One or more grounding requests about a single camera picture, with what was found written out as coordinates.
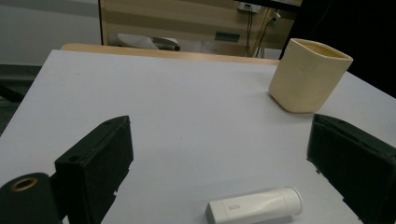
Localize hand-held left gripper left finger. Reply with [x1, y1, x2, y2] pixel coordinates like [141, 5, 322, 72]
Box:
[54, 115, 134, 224]

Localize black cable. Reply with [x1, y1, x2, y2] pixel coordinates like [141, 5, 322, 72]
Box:
[245, 3, 254, 58]

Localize white power strip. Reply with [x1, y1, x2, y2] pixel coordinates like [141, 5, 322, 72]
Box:
[237, 1, 262, 14]

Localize white glue tube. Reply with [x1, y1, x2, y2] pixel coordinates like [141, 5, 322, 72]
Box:
[205, 186, 304, 224]

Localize cream square cup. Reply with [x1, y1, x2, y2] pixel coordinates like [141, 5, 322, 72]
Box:
[268, 37, 354, 114]

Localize wooden table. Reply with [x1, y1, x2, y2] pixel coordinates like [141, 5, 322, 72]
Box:
[61, 43, 280, 67]

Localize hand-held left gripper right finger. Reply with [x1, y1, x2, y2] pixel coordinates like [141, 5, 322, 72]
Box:
[306, 113, 396, 224]

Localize wooden cabinet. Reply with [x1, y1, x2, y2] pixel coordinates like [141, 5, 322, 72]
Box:
[99, 0, 303, 58]

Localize grey white shoe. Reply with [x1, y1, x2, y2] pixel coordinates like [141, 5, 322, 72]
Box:
[117, 33, 181, 51]

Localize black curtain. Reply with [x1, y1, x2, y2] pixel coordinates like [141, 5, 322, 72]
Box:
[278, 0, 396, 99]

